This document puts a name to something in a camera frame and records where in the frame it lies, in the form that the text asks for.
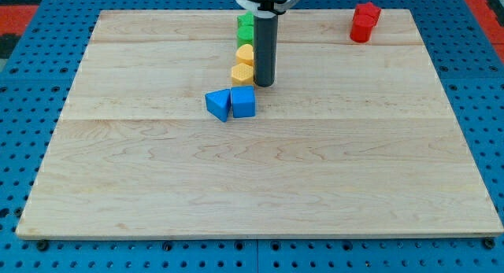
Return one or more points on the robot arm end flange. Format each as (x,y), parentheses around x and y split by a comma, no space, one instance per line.
(267,8)

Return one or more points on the blue cube block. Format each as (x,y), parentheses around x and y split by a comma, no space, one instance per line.
(243,101)

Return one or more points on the blue triangle block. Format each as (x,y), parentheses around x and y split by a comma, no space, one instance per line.
(218,103)

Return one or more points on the yellow hexagon block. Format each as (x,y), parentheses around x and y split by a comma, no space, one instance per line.
(242,74)

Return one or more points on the yellow heart block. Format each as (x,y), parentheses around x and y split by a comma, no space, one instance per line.
(245,55)

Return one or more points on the green cylinder block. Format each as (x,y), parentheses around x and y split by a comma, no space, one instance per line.
(245,35)

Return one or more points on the wooden board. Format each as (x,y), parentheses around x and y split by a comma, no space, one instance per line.
(351,141)

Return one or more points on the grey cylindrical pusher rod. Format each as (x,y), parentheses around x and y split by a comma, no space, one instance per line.
(265,40)

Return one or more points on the green star block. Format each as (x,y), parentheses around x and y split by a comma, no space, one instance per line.
(244,20)

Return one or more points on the red cylinder block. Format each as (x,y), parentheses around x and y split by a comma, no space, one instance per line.
(361,29)

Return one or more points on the red star block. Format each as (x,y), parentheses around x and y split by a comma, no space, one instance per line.
(368,9)

